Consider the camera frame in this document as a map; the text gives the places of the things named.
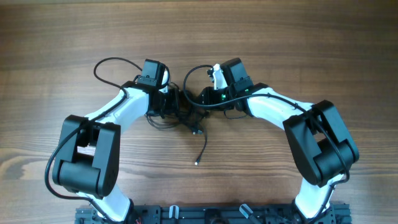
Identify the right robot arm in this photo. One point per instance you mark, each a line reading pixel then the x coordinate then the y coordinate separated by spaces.
pixel 320 143

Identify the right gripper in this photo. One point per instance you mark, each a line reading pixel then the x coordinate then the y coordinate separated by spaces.
pixel 209 93

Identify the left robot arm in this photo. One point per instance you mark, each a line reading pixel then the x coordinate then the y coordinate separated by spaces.
pixel 85 164

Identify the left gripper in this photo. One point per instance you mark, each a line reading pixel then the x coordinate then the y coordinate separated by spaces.
pixel 173 105

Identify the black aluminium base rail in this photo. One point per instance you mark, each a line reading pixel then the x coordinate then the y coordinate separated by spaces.
pixel 273 213

